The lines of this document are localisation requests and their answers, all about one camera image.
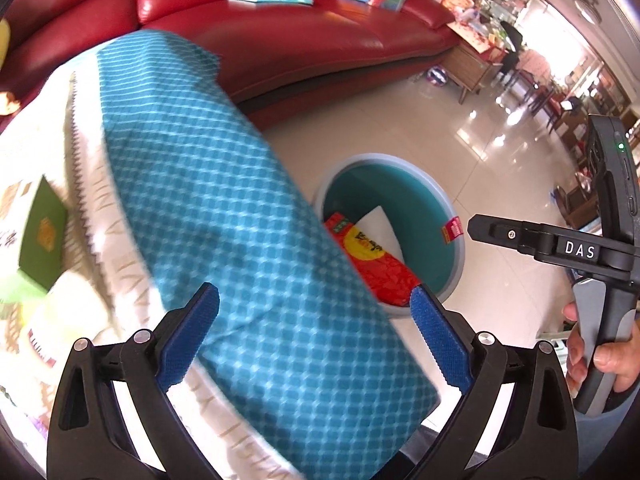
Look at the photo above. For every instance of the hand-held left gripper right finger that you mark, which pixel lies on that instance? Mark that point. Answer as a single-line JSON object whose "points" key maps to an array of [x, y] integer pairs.
{"points": [[442, 345]]}

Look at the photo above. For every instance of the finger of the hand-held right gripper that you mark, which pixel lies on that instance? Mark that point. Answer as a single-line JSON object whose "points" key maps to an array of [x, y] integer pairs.
{"points": [[500, 232]]}

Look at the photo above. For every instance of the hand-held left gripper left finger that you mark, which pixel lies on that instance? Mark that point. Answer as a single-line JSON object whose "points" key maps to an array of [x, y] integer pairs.
{"points": [[187, 340]]}

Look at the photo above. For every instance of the red snack wrapper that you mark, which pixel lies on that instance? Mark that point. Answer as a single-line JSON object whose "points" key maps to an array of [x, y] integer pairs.
{"points": [[385, 270]]}

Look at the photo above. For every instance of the teal trash bin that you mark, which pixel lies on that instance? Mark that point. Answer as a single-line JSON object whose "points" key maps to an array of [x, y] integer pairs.
{"points": [[400, 185]]}

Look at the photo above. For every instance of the green carton box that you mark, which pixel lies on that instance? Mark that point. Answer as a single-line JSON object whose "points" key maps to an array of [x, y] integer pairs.
{"points": [[42, 235]]}

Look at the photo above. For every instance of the person's right hand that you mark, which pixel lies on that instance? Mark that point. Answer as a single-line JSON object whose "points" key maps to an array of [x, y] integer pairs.
{"points": [[620, 360]]}

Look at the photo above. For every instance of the wooden chair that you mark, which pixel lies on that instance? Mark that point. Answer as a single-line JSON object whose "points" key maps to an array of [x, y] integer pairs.
{"points": [[542, 102]]}

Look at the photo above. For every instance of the teal checked cloth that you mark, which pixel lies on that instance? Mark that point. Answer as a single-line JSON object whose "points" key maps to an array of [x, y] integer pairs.
{"points": [[225, 210]]}

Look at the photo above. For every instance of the striped ball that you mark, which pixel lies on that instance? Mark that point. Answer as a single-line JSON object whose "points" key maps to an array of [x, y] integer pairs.
{"points": [[436, 76]]}

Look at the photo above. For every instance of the wooden side table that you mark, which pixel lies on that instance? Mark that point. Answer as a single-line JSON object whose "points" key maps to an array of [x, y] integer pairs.
{"points": [[467, 62]]}

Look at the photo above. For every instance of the person's denim trouser leg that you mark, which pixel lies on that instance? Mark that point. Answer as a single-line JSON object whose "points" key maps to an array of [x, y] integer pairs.
{"points": [[600, 445]]}

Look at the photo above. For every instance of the ceiling light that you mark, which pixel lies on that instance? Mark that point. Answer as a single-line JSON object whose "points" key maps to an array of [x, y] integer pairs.
{"points": [[586, 7]]}

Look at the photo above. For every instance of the red leather sofa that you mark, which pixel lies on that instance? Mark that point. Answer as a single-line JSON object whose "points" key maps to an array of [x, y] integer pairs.
{"points": [[300, 35]]}

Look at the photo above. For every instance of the yellow chick plush toy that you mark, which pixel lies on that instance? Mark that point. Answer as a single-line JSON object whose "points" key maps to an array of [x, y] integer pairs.
{"points": [[4, 40]]}

